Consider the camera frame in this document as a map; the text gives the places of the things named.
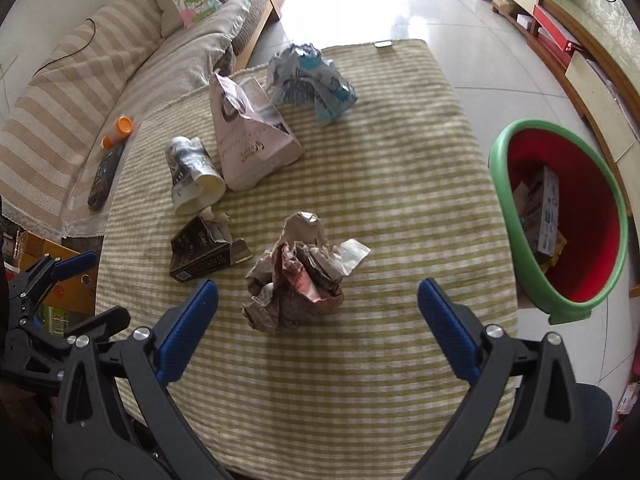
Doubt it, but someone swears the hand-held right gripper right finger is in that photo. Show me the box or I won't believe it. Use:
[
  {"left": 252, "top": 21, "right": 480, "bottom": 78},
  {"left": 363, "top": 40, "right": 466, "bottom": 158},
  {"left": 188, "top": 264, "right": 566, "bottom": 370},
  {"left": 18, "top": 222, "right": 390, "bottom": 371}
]
[{"left": 416, "top": 279, "right": 586, "bottom": 480}]

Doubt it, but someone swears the brown paper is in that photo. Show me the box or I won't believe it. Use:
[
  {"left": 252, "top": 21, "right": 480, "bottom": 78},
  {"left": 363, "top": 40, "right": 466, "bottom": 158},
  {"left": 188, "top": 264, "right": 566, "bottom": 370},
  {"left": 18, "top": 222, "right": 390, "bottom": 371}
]
[{"left": 241, "top": 211, "right": 372, "bottom": 336}]

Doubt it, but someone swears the dark brown box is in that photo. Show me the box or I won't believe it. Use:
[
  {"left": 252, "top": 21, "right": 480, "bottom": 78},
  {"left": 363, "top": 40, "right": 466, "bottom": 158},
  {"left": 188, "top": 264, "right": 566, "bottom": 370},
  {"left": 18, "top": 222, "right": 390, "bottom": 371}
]
[{"left": 169, "top": 217, "right": 254, "bottom": 281}]

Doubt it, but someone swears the person's leg in jeans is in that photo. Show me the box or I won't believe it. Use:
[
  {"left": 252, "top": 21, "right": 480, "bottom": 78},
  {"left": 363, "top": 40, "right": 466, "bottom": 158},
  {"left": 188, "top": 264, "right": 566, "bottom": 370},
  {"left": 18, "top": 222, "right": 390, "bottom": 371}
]
[{"left": 575, "top": 382, "right": 615, "bottom": 462}]

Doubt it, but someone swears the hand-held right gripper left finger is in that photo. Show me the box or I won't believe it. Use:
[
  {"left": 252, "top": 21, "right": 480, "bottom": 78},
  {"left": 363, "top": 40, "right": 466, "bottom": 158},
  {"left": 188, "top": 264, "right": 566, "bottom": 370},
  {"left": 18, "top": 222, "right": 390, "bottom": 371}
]
[{"left": 50, "top": 279, "right": 236, "bottom": 480}]

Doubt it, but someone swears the red flat box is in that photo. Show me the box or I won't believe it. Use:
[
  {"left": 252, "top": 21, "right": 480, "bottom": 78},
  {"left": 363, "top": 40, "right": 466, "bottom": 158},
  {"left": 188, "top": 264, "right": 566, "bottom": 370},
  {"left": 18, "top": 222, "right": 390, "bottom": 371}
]
[{"left": 531, "top": 5, "right": 586, "bottom": 69}]

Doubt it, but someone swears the white blue carton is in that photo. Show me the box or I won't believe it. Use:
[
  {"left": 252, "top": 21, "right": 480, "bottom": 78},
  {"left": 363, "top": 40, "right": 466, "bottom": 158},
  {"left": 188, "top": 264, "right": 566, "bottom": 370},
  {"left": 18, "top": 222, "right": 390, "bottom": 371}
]
[{"left": 525, "top": 165, "right": 561, "bottom": 256}]

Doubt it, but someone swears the long wooden cabinet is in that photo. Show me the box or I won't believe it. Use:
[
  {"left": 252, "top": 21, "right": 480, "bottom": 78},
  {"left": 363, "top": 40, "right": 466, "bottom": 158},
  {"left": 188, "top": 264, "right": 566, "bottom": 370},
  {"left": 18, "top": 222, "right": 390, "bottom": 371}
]
[{"left": 492, "top": 0, "right": 640, "bottom": 196}]

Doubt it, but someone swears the orange cardboard box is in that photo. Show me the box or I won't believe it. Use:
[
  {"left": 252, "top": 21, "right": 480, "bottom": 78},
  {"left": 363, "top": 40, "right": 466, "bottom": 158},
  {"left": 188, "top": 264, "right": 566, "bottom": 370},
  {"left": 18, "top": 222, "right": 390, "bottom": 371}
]
[{"left": 15, "top": 230, "right": 99, "bottom": 314}]

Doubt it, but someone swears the black remote control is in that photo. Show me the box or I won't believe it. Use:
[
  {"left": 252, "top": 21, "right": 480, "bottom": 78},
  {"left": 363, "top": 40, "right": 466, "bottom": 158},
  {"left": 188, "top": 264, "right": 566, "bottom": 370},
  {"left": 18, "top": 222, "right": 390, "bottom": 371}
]
[{"left": 87, "top": 142, "right": 126, "bottom": 211}]

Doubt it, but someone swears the green and pink packet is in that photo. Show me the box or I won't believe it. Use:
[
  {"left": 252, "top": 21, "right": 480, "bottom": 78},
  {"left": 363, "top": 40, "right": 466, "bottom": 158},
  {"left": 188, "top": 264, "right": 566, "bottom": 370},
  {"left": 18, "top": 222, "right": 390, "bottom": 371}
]
[{"left": 169, "top": 0, "right": 223, "bottom": 29}]

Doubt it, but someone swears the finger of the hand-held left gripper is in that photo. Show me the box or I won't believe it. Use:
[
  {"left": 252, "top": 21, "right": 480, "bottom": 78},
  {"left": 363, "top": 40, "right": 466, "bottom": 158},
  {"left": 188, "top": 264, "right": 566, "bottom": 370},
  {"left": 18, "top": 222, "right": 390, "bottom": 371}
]
[
  {"left": 7, "top": 251, "right": 99, "bottom": 311},
  {"left": 0, "top": 306, "right": 132, "bottom": 392}
]

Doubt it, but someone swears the bottle with orange cap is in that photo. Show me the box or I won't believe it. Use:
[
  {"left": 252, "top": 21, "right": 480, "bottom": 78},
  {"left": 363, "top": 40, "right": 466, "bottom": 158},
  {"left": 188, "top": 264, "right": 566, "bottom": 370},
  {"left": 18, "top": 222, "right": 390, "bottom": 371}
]
[{"left": 100, "top": 116, "right": 136, "bottom": 151}]

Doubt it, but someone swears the green striped table cloth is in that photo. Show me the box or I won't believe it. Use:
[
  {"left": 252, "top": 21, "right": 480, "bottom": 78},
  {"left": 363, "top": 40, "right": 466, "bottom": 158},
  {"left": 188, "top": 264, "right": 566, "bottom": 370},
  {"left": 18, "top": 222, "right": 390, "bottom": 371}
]
[{"left": 95, "top": 39, "right": 521, "bottom": 480}]

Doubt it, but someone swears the crushed white paper cup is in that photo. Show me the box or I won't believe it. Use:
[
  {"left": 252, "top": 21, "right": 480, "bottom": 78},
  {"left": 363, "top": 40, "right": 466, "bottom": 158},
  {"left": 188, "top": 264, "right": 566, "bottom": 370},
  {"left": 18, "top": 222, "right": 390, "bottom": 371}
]
[{"left": 165, "top": 136, "right": 227, "bottom": 216}]

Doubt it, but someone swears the red plastic bin green rim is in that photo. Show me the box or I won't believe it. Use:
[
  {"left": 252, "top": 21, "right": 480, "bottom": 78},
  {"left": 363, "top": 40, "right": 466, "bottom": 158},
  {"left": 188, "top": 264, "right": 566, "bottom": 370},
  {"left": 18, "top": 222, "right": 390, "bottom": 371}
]
[{"left": 487, "top": 118, "right": 630, "bottom": 326}]

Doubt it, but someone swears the pink paper bag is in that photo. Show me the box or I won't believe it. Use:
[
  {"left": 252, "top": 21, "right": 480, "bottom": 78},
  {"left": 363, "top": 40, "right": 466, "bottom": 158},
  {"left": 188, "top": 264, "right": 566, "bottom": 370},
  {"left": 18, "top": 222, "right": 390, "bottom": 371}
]
[{"left": 209, "top": 72, "right": 306, "bottom": 192}]

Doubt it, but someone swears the crumpled blue white wrapper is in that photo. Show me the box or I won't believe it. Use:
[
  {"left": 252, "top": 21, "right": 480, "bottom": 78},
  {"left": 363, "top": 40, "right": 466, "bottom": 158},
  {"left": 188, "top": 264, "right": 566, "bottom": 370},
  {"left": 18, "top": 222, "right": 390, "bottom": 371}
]
[{"left": 265, "top": 42, "right": 359, "bottom": 124}]

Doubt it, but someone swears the red printed packet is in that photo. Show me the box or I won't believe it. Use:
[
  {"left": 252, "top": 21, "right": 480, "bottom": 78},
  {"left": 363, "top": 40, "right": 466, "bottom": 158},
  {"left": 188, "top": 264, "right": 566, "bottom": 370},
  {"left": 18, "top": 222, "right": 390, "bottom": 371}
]
[{"left": 617, "top": 382, "right": 640, "bottom": 417}]

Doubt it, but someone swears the black cable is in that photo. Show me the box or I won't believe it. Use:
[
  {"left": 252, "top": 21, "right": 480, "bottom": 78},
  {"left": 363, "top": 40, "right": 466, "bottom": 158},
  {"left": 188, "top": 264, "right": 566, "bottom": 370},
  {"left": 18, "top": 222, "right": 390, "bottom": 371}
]
[{"left": 42, "top": 17, "right": 97, "bottom": 71}]

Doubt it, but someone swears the sofa with beige striped cover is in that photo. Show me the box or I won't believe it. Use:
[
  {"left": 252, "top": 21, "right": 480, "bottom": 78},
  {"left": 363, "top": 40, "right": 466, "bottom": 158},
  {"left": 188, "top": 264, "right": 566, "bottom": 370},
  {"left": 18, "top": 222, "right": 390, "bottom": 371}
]
[{"left": 0, "top": 0, "right": 282, "bottom": 241}]

